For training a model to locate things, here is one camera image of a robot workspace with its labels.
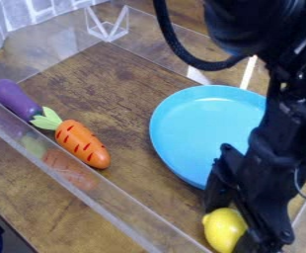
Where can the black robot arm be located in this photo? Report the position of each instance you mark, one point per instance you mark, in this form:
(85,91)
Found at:
(267,28)

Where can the purple toy eggplant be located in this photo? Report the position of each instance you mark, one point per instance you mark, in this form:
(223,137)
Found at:
(16,99)

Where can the orange toy carrot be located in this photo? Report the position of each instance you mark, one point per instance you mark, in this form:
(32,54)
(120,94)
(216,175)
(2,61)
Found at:
(76,138)

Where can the blue round tray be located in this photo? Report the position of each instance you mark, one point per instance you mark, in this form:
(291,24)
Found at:
(195,121)

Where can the clear acrylic front barrier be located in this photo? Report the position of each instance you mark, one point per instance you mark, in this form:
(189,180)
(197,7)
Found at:
(149,229)

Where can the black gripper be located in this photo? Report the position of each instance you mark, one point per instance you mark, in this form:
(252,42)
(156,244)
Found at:
(261,179)

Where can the yellow toy lemon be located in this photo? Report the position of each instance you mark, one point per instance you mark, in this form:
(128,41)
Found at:
(225,227)

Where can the grey patterned curtain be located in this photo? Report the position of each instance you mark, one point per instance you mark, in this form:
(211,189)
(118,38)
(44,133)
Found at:
(22,13)

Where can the clear acrylic corner bracket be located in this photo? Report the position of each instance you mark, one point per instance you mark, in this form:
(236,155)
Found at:
(105,30)

